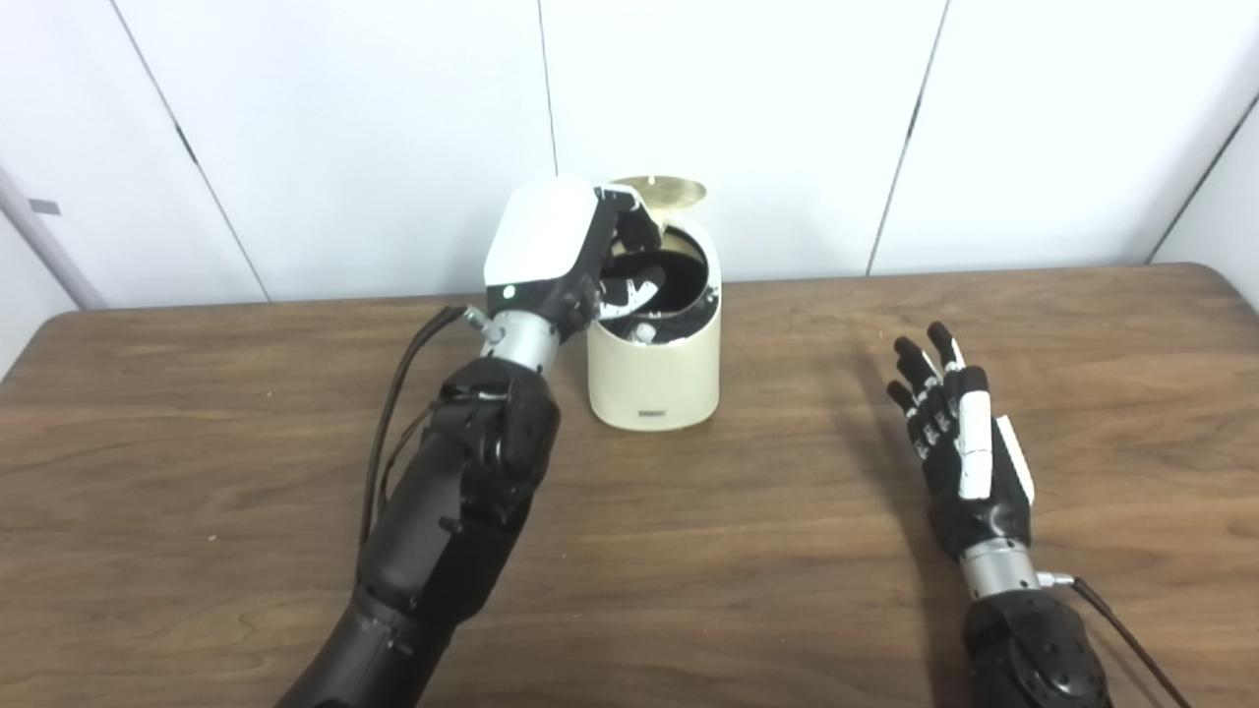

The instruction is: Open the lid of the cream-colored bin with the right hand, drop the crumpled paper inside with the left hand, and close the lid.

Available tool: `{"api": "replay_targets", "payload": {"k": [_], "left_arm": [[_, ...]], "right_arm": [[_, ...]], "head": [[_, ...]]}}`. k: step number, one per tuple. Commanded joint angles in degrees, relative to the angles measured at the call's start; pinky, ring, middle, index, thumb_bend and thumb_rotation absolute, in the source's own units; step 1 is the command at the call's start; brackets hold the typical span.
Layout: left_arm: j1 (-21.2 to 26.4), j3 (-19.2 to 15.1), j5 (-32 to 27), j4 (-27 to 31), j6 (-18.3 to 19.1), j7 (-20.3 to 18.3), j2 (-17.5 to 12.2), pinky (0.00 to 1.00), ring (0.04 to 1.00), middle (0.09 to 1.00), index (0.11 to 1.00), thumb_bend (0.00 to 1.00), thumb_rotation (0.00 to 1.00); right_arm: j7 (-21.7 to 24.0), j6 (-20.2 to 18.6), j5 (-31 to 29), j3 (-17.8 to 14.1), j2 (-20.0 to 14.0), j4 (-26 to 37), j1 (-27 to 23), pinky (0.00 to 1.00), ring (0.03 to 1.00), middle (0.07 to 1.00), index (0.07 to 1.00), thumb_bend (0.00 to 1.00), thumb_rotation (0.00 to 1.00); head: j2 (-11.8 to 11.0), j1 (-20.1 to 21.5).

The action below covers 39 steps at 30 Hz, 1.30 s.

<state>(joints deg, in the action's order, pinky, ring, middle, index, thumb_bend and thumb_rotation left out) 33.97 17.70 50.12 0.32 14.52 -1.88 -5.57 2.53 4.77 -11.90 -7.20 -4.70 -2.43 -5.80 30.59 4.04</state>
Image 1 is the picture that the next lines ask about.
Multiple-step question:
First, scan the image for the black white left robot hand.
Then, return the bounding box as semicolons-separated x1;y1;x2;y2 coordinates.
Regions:
484;177;670;345

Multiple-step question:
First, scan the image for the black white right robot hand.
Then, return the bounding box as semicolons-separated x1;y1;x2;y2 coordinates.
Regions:
886;322;1037;561

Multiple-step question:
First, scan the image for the round cream bin lid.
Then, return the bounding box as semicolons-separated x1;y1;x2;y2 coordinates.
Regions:
608;176;708;219

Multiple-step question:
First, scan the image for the black bin liner bag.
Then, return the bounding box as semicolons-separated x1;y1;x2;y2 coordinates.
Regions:
602;236;719;345

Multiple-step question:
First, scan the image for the cream-colored bin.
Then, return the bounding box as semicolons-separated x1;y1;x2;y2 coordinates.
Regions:
587;218;723;432

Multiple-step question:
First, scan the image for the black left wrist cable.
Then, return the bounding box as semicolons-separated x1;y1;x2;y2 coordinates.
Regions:
359;305;493;547

